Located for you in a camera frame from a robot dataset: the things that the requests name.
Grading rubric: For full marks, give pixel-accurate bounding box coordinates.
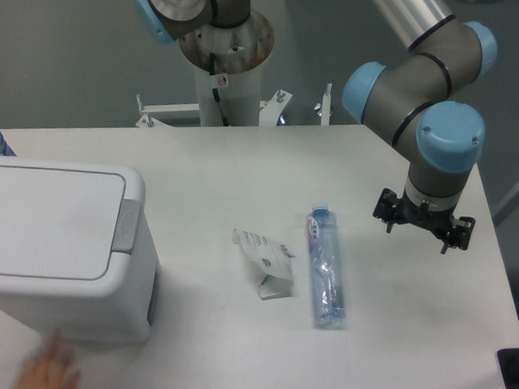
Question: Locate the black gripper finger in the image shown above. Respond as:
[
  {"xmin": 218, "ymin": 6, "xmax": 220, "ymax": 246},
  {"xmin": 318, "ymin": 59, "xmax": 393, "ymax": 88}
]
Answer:
[
  {"xmin": 373, "ymin": 188, "xmax": 404, "ymax": 233},
  {"xmin": 434, "ymin": 216, "xmax": 475, "ymax": 254}
]

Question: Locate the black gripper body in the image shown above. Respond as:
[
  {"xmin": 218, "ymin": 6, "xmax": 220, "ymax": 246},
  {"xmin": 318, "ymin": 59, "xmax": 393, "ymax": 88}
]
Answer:
[{"xmin": 395, "ymin": 192, "xmax": 453, "ymax": 235}]

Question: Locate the white push-lid trash can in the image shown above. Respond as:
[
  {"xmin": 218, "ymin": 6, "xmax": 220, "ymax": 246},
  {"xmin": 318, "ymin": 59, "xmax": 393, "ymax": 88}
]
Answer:
[{"xmin": 0, "ymin": 156, "xmax": 160, "ymax": 343}]

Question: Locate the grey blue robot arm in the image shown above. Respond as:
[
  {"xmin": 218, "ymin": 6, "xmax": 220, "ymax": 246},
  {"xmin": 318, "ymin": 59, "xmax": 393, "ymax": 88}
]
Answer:
[{"xmin": 133, "ymin": 0, "xmax": 497, "ymax": 250}]

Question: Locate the blurred human hand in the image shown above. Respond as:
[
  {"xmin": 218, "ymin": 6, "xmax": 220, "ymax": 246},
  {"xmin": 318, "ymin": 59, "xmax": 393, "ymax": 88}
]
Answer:
[{"xmin": 11, "ymin": 330, "xmax": 81, "ymax": 389}]

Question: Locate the clear plastic water bottle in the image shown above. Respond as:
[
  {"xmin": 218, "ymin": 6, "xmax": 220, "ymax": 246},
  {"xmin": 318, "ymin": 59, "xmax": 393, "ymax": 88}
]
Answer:
[{"xmin": 306, "ymin": 203, "xmax": 346, "ymax": 330}]

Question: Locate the white paper carton box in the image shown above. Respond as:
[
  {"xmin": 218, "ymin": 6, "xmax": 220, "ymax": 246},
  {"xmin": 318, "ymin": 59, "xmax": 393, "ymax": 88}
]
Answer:
[{"xmin": 232, "ymin": 229, "xmax": 295, "ymax": 300}]

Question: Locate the black table clamp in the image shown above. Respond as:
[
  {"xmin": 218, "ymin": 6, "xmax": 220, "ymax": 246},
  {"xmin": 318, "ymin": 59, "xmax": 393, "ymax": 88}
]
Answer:
[{"xmin": 497, "ymin": 348, "xmax": 519, "ymax": 389}]

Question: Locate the white metal base frame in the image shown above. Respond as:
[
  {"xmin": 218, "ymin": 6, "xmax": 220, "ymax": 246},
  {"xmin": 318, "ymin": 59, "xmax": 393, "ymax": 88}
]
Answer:
[{"xmin": 134, "ymin": 74, "xmax": 337, "ymax": 137}]

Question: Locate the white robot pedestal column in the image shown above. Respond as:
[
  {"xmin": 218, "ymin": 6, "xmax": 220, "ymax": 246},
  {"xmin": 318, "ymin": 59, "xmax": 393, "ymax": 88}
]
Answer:
[{"xmin": 179, "ymin": 10, "xmax": 275, "ymax": 120}]

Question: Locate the black pedestal cable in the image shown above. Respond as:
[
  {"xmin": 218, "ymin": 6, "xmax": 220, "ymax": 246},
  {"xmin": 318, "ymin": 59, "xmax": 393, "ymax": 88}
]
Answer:
[{"xmin": 205, "ymin": 52, "xmax": 233, "ymax": 127}]

